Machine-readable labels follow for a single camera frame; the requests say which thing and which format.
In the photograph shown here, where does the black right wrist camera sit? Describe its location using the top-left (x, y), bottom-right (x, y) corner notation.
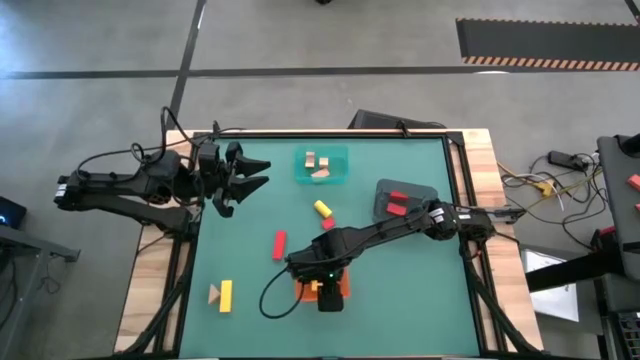
top-left (317, 283), bottom-right (346, 313)

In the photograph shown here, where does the white paper sheet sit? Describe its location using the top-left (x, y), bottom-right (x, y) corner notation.
top-left (519, 248), bottom-right (580, 323)

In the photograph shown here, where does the black device with blue light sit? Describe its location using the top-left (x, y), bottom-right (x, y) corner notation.
top-left (0, 195), bottom-right (28, 231)

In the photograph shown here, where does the orange plastic bin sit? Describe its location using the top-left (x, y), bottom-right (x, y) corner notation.
top-left (293, 267), bottom-right (352, 304)

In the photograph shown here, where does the black side table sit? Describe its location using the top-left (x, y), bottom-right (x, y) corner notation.
top-left (596, 132), bottom-right (640, 282)

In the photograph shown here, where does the black stand leg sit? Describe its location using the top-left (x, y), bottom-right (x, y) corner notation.
top-left (524, 251), bottom-right (624, 294)

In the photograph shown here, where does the black hazard-striped floor mat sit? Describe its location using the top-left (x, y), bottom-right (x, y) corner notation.
top-left (455, 17), bottom-right (640, 72)

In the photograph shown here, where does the black aluminium table frame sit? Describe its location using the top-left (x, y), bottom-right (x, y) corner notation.
top-left (119, 128), bottom-right (544, 360)

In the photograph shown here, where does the green table mat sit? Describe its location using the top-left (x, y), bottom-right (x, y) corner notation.
top-left (178, 137), bottom-right (481, 358)

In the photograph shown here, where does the black box behind table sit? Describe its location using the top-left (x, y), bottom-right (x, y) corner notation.
top-left (347, 108), bottom-right (446, 131)

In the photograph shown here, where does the backlit keyboard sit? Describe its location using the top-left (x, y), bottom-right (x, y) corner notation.
top-left (617, 309), bottom-right (640, 360)

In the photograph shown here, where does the black power strip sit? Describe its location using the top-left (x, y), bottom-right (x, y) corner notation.
top-left (547, 149), bottom-right (589, 171)

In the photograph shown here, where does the grey desk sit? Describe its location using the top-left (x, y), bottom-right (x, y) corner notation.
top-left (0, 223), bottom-right (81, 360)

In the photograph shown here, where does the yellow floor cable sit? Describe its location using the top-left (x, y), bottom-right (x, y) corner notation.
top-left (497, 162), bottom-right (604, 199)

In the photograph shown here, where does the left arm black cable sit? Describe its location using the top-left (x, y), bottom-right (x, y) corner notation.
top-left (74, 105), bottom-right (246, 174)

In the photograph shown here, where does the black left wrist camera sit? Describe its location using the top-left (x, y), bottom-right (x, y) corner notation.
top-left (198, 143), bottom-right (222, 175)

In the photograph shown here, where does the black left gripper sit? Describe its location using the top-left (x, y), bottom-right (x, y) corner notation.
top-left (211, 140), bottom-right (272, 219)

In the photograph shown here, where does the long red block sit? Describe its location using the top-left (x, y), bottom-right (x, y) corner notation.
top-left (271, 229), bottom-right (288, 262)

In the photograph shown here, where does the teal plastic bin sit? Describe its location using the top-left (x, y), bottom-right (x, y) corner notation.
top-left (293, 144), bottom-right (350, 186)

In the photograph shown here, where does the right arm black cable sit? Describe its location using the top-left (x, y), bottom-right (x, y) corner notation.
top-left (258, 267), bottom-right (301, 320)

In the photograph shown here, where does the grey plastic bin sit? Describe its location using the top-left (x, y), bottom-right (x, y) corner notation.
top-left (372, 178), bottom-right (440, 224)

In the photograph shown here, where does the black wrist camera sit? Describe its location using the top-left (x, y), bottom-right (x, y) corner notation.
top-left (198, 143), bottom-right (222, 175)
top-left (317, 283), bottom-right (346, 313)

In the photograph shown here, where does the long yellow block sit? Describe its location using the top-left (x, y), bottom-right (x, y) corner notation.
top-left (218, 279), bottom-right (234, 314)

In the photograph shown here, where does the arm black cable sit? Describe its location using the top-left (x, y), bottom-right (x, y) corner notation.
top-left (258, 267), bottom-right (301, 320)
top-left (74, 105), bottom-right (246, 174)

